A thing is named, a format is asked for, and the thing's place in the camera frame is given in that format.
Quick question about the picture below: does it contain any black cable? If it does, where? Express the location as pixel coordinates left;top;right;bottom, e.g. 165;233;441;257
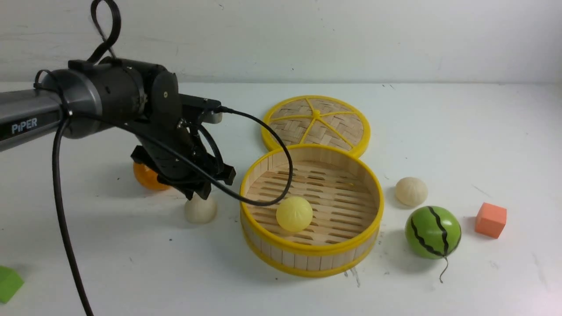
52;0;294;316

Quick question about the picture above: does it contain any green toy watermelon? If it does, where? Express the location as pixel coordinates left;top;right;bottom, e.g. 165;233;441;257
405;205;462;283

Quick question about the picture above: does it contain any orange foam cube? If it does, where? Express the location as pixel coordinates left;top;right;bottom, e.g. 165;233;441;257
474;202;507;239

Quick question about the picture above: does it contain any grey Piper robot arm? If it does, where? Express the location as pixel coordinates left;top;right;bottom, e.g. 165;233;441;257
0;57;236;199

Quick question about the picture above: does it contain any woven bamboo steamer lid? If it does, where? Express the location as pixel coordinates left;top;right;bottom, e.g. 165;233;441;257
263;95;371;158

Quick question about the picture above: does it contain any orange toy tangerine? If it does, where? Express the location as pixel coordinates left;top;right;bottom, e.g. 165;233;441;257
133;162;171;191

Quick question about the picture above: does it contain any cream toy bun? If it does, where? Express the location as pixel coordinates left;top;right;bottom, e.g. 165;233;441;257
184;194;218;225

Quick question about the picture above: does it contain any white toy bun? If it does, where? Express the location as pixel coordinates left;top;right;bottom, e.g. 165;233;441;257
395;177;429;207

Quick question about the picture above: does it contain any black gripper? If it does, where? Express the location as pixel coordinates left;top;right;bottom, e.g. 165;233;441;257
131;93;236;199

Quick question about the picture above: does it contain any bamboo steamer tray yellow rim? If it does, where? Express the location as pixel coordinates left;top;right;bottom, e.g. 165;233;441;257
240;144;385;277

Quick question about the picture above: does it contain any yellow toy bun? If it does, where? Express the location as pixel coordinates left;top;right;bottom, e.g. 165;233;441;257
276;196;313;233

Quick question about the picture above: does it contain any green foam block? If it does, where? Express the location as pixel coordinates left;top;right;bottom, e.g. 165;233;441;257
0;266;24;304

